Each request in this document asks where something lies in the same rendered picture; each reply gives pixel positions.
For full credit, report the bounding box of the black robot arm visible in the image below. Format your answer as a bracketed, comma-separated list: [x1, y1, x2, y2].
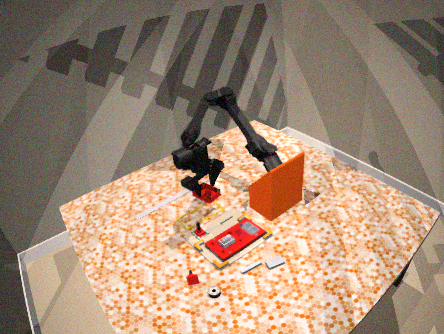
[171, 86, 283, 173]

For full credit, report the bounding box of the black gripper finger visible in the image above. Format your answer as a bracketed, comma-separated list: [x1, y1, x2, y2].
[208, 170, 221, 186]
[194, 184, 202, 197]

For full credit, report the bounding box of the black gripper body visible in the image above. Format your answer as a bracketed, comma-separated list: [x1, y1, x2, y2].
[181, 157, 225, 191]

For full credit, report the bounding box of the black toy tyre with grey hub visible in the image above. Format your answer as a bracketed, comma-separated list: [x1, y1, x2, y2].
[207, 286, 221, 298]

